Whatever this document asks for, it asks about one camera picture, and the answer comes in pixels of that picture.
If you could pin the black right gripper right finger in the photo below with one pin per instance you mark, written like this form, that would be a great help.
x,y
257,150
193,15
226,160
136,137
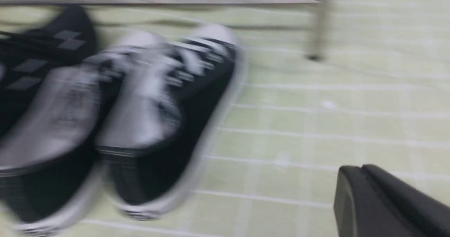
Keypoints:
x,y
426,213

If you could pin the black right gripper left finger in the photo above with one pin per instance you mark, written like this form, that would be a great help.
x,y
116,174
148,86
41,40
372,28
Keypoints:
x,y
362,209

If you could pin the black knit sneaker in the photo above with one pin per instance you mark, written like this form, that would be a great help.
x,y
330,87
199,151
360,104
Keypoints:
x,y
27,58

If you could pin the green checked tablecloth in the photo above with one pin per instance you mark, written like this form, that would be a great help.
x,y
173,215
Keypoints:
x,y
380,96

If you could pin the black canvas sneaker right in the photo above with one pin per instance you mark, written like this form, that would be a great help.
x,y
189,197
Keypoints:
x,y
160,127

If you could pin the black canvas sneaker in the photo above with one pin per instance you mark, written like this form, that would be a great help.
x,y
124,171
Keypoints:
x,y
51,172
160,127

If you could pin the black canvas sneaker left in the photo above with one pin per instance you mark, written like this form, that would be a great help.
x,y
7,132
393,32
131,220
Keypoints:
x,y
51,172

